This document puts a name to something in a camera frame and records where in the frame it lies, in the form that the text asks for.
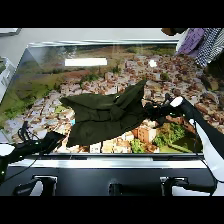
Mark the purple garment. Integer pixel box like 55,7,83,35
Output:
175,27,207,58

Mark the silver frame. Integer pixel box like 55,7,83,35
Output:
0,155,224,197

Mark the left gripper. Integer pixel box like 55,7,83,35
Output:
39,130,67,153

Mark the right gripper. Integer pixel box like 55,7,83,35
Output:
143,93,176,123

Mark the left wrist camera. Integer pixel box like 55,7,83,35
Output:
17,120,34,144

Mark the checked garment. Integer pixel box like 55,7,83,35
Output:
194,27,224,68

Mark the brown garment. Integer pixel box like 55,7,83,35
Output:
160,27,188,37

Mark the dark green garment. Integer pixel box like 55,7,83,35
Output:
59,78,150,148

